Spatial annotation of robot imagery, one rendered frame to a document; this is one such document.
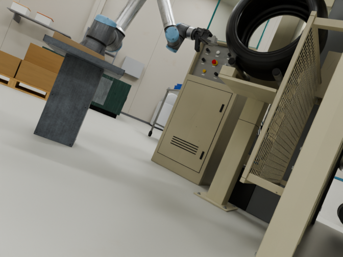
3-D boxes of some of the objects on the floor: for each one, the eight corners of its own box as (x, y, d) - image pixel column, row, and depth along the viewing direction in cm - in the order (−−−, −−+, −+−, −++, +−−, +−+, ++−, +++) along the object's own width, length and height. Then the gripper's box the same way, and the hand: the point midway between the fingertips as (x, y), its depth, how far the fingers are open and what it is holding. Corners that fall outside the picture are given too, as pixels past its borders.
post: (211, 197, 214) (341, -110, 209) (226, 205, 207) (361, -112, 202) (204, 197, 202) (341, -127, 198) (220, 206, 195) (363, -130, 191)
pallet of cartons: (58, 101, 478) (73, 62, 477) (47, 102, 389) (67, 55, 388) (-18, 71, 447) (-1, 30, 445) (-48, 66, 358) (-27, 14, 357)
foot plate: (206, 193, 223) (208, 190, 223) (237, 209, 209) (239, 206, 209) (193, 193, 200) (194, 190, 200) (226, 211, 186) (227, 208, 186)
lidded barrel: (309, 210, 412) (324, 172, 411) (332, 219, 427) (347, 182, 426) (336, 225, 365) (354, 183, 364) (361, 234, 380) (379, 194, 379)
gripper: (195, 24, 195) (220, 33, 185) (200, 31, 203) (225, 39, 192) (190, 35, 196) (214, 45, 185) (195, 41, 204) (219, 50, 193)
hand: (216, 45), depth 190 cm, fingers closed
